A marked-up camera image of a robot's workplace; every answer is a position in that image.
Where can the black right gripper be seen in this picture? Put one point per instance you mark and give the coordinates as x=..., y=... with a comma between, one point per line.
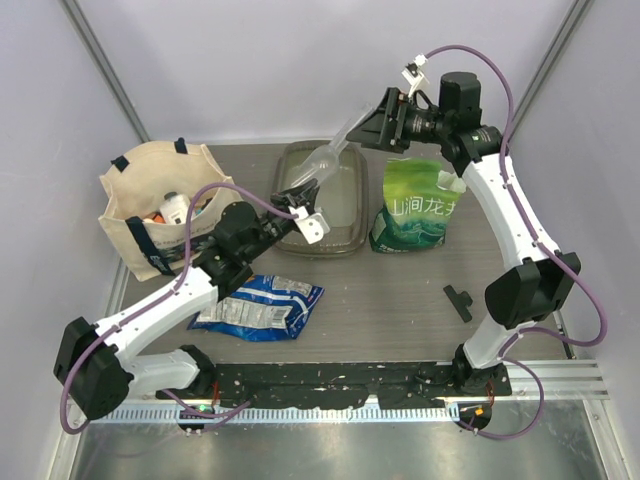
x=378, y=132

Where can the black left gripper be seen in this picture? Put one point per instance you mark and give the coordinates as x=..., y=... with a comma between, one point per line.
x=304, y=196

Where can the clear plastic scoop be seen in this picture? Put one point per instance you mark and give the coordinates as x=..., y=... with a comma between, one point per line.
x=323, y=162

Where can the green cat litter bag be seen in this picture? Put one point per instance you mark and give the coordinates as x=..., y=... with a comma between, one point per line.
x=419, y=198

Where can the black bag clip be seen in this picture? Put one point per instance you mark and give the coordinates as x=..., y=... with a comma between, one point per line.
x=461, y=301

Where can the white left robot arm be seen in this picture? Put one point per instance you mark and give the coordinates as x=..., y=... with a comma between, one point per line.
x=102, y=364

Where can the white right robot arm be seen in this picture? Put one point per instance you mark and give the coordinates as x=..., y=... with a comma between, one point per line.
x=537, y=278

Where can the translucent grey litter box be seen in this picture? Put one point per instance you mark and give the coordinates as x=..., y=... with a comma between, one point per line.
x=343, y=199

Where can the blue chip bag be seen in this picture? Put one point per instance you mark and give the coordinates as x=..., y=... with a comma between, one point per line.
x=266, y=308

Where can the white bottle in tote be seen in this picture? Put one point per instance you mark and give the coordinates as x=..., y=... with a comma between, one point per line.
x=174, y=208

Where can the orange item in tote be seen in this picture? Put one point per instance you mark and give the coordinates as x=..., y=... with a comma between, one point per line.
x=154, y=217

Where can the beige canvas tote bag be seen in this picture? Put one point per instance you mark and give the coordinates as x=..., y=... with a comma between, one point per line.
x=135, y=185

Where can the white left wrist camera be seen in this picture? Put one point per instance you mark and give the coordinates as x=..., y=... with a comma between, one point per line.
x=313, y=227

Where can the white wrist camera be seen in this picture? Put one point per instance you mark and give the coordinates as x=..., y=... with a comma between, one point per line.
x=313, y=227
x=414, y=75

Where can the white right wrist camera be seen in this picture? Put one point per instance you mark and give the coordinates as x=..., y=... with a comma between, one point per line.
x=414, y=75

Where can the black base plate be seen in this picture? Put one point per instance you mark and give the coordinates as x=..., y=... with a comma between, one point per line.
x=338, y=386

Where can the aluminium front rail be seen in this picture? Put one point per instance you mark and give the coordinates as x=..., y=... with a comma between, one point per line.
x=548, y=380

